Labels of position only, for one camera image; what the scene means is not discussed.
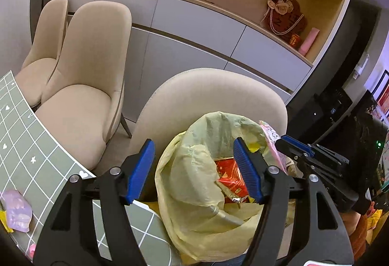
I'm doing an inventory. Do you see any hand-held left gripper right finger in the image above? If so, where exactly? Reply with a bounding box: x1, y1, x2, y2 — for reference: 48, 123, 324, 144
232, 137, 354, 266

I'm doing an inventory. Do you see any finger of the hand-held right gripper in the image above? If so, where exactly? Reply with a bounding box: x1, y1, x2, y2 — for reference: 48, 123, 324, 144
280, 136, 350, 167
274, 142, 373, 213

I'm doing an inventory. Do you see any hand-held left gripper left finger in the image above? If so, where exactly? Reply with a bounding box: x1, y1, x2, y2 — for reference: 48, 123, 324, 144
33, 138, 156, 266

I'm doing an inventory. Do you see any pink printed wrapper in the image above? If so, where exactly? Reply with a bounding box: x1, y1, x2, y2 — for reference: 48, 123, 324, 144
258, 120, 300, 177

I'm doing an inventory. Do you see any yellow plastic trash bag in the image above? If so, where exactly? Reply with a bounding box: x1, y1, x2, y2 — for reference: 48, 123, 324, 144
155, 111, 300, 263

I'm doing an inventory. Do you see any person's right forearm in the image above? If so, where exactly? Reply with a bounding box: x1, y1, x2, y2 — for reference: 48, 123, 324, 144
340, 208, 386, 260

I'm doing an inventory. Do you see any red foil packet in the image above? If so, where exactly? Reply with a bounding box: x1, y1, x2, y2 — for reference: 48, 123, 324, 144
214, 158, 254, 204

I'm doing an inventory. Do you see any black electronic device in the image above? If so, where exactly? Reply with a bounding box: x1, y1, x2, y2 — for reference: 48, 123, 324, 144
286, 88, 379, 148

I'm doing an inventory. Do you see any beige upholstered chair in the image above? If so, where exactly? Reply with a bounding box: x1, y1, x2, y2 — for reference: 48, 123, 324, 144
14, 0, 69, 107
129, 68, 289, 202
36, 1, 133, 172

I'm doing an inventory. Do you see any pink tube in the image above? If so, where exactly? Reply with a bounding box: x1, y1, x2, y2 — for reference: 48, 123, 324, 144
298, 27, 320, 56

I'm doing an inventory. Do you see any green checked tablecloth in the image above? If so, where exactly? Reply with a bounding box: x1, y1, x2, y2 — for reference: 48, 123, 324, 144
0, 70, 183, 266

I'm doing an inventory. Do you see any purple foil wrapper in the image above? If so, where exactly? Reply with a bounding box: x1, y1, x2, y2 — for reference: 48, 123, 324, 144
0, 189, 33, 233

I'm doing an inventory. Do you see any grey sideboard cabinet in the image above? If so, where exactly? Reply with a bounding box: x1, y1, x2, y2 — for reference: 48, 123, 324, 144
62, 0, 313, 123

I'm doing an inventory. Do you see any colourful wall decoration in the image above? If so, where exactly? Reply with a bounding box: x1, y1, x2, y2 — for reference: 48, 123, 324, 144
372, 70, 389, 120

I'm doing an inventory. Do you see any white wall switch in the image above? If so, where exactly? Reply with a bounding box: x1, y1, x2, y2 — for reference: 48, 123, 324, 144
354, 54, 370, 79

